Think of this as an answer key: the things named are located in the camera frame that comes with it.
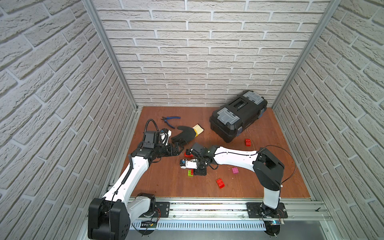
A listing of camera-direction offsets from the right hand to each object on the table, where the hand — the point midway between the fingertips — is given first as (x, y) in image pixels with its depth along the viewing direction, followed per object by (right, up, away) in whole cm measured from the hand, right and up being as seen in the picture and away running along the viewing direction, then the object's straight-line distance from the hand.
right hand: (197, 168), depth 86 cm
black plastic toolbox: (+20, +28, +4) cm, 35 cm away
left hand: (-10, +14, -5) cm, 18 cm away
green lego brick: (-5, -3, -1) cm, 5 cm away
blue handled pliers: (-24, +30, +25) cm, 46 cm away
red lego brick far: (+35, +13, +15) cm, 40 cm away
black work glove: (-6, +19, +19) cm, 27 cm away
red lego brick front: (+13, -7, -4) cm, 16 cm away
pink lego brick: (+22, -1, 0) cm, 22 cm away
